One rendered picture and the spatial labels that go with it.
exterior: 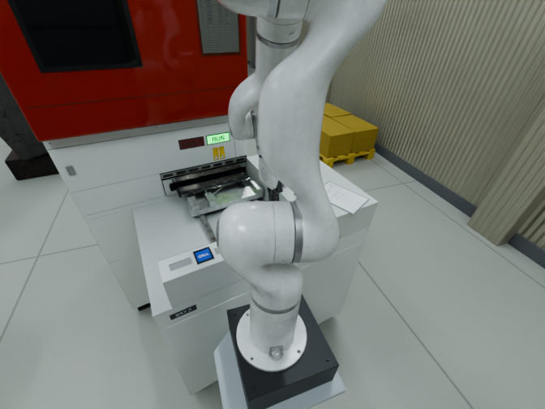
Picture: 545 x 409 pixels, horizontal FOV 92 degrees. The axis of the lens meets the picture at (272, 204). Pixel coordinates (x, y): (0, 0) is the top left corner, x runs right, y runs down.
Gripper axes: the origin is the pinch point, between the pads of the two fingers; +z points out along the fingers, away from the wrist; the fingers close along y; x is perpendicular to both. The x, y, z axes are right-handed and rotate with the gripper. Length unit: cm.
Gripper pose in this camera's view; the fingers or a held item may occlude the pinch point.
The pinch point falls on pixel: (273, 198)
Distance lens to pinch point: 87.8
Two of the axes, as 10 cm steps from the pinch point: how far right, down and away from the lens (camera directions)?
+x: 8.8, -2.7, 3.9
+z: 0.7, 8.9, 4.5
